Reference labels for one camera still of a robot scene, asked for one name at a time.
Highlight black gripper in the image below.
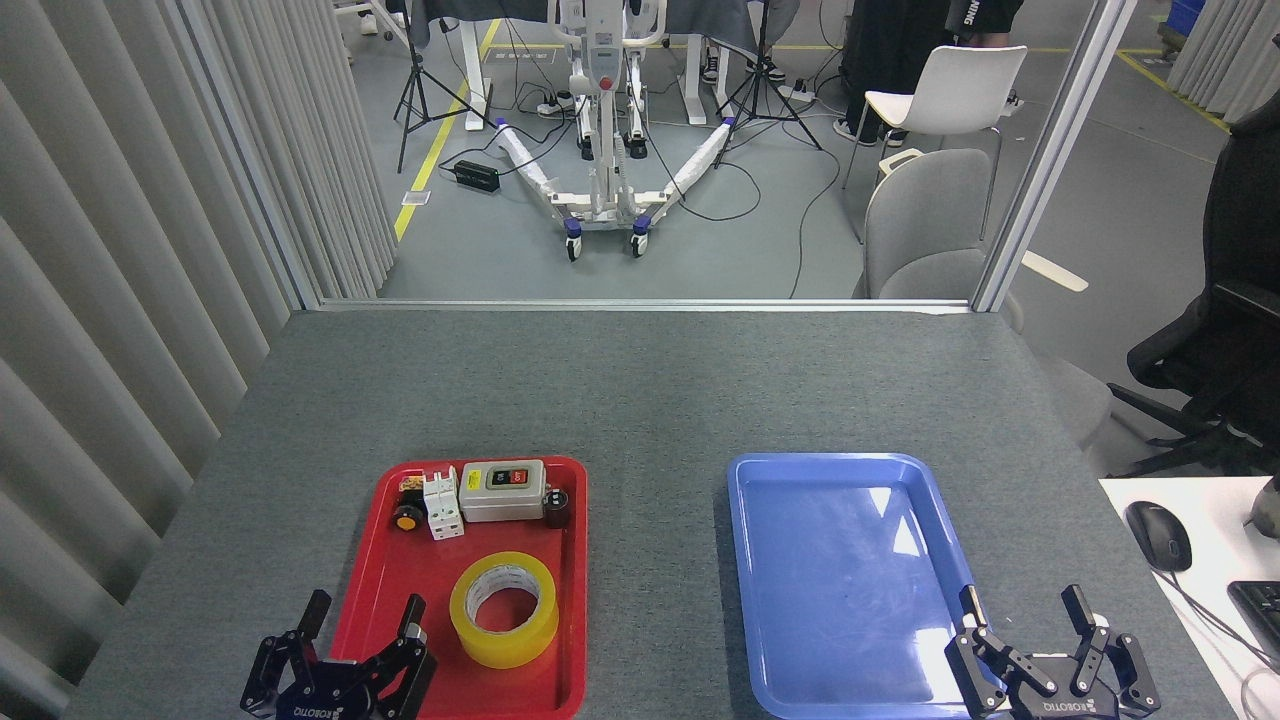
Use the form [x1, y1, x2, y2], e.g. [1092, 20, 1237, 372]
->
[945, 585, 1161, 720]
[240, 590, 438, 720]

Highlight yellow tape roll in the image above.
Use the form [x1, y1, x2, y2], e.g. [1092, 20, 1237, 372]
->
[449, 551, 561, 669]

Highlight red plastic tray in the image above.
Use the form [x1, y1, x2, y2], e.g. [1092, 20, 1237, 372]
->
[328, 456, 589, 720]

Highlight yellow push button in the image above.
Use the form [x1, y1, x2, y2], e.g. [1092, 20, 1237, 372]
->
[392, 478, 427, 533]

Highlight black computer mouse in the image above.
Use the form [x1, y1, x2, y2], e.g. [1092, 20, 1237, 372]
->
[1124, 500, 1193, 574]

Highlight white circuit breaker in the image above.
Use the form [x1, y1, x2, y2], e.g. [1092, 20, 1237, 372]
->
[422, 466, 466, 542]

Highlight white side desk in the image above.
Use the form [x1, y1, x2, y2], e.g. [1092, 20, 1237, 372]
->
[1098, 476, 1280, 720]

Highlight black keyboard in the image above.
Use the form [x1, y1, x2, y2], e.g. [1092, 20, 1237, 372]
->
[1227, 580, 1280, 673]

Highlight blue plastic tray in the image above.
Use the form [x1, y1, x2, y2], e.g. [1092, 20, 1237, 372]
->
[727, 452, 1006, 720]

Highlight black office chair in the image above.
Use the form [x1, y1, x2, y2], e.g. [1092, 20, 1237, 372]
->
[1107, 95, 1280, 479]

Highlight beige wooden board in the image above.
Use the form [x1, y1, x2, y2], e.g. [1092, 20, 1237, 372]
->
[1020, 250, 1089, 293]

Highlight grey vertical blinds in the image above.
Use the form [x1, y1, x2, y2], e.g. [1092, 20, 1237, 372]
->
[1168, 0, 1280, 123]
[0, 0, 399, 720]

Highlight grey padded chair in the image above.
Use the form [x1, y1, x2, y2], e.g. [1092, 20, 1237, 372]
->
[852, 148, 1026, 331]

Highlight white stand on wheels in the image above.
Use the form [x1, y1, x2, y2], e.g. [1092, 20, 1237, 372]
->
[495, 0, 738, 263]

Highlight black tripod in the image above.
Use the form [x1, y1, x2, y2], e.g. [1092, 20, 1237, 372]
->
[393, 0, 498, 174]
[714, 0, 823, 169]

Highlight white plastic chair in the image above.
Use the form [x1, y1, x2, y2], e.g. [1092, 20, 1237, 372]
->
[842, 45, 1029, 241]

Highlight person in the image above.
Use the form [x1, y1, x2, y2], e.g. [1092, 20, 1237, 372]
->
[835, 0, 951, 148]
[945, 0, 1026, 49]

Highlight black mouse cable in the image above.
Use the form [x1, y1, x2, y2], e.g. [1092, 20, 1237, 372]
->
[1165, 570, 1280, 673]

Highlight grey two-button switch box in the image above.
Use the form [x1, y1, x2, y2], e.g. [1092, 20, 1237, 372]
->
[458, 460, 548, 524]

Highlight silver aluminium rail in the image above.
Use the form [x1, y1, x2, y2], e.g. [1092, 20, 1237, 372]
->
[318, 298, 976, 316]

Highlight black floor cable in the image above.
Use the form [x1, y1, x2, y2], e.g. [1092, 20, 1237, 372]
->
[788, 100, 843, 299]

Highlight silver aluminium post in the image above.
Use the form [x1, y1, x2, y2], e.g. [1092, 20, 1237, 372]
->
[972, 0, 1141, 313]

